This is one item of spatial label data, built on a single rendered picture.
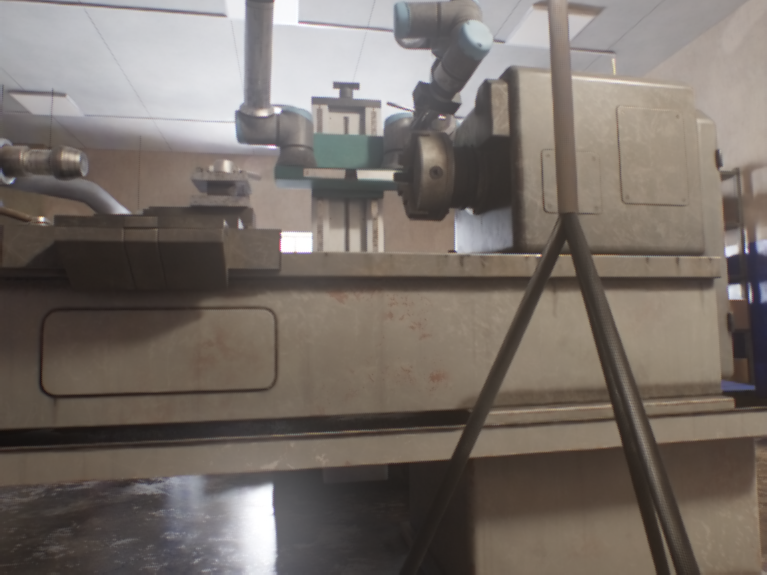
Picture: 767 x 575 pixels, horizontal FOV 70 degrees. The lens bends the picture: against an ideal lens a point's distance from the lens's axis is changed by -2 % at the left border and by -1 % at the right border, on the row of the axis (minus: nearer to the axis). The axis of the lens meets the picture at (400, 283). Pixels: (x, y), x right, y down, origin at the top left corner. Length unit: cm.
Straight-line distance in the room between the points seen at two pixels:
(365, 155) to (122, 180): 677
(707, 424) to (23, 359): 145
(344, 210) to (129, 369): 164
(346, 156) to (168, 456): 185
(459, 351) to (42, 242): 90
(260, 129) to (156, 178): 659
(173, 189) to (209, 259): 783
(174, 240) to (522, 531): 95
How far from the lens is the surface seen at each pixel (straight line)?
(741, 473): 164
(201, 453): 110
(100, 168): 928
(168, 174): 903
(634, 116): 163
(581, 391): 143
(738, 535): 167
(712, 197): 177
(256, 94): 248
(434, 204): 150
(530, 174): 143
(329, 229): 266
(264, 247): 120
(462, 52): 149
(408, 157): 155
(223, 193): 179
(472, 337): 130
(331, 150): 267
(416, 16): 157
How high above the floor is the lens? 65
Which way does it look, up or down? 5 degrees up
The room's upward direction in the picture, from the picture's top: 1 degrees counter-clockwise
